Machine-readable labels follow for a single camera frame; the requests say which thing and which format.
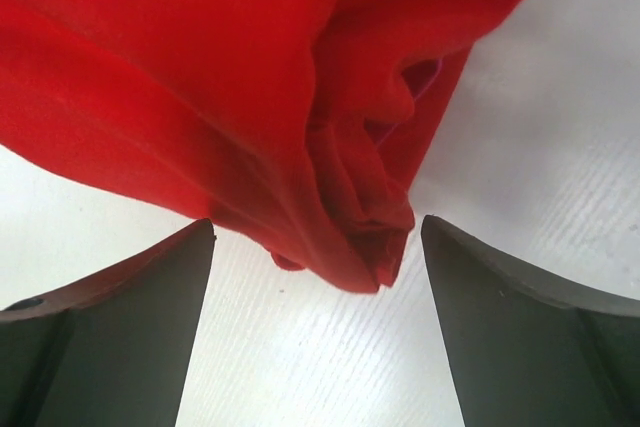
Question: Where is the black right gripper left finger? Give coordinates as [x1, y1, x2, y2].
[1, 220, 216, 427]

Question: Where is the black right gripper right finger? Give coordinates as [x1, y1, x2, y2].
[421, 216, 639, 426]

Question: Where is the red t shirt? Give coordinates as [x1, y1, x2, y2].
[1, 0, 522, 293]

